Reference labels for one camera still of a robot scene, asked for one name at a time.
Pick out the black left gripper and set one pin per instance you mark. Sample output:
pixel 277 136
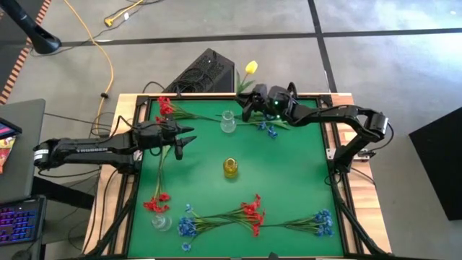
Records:
pixel 151 135

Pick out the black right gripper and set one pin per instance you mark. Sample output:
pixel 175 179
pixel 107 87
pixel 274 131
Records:
pixel 279 101

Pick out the red artificial flower bunch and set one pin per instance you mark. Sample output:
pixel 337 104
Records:
pixel 166 107
pixel 252 213
pixel 155 206

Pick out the amber glass vase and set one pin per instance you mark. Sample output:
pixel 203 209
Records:
pixel 230 168

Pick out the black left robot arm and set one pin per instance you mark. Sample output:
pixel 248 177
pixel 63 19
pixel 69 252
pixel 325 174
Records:
pixel 90 150

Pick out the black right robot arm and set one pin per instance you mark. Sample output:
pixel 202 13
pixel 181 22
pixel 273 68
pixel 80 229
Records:
pixel 332 113

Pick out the clear textured glass vase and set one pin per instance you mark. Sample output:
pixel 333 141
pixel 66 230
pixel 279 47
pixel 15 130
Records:
pixel 228 124

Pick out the black computer tower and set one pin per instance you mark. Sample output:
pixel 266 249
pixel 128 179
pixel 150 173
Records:
pixel 205 72

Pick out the green table mat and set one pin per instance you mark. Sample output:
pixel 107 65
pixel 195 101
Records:
pixel 288 173

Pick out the clear ribbed glass bottle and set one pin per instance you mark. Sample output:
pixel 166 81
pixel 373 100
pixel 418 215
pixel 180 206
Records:
pixel 161 222

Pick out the grey desk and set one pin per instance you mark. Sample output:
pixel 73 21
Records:
pixel 25 162

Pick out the black stand pole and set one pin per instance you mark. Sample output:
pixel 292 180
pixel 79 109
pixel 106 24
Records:
pixel 39 38

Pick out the tablet with pink screen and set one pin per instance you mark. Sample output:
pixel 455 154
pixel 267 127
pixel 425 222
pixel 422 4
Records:
pixel 7 128

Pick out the colourful snack bag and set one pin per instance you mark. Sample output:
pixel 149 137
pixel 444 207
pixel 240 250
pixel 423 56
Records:
pixel 5 151

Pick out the backlit computer keyboard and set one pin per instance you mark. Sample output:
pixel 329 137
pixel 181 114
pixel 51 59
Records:
pixel 18 222

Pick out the black mat with orange stripes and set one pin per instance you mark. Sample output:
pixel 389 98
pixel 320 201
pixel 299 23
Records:
pixel 7 54

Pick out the large black box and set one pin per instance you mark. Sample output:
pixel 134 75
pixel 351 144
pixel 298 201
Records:
pixel 440 162

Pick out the black computer mouse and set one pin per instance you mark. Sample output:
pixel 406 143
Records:
pixel 21 255

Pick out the black aluminium table frame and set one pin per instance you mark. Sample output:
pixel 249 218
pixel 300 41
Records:
pixel 202 96

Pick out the silver metal bracket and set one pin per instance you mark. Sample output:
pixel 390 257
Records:
pixel 330 153

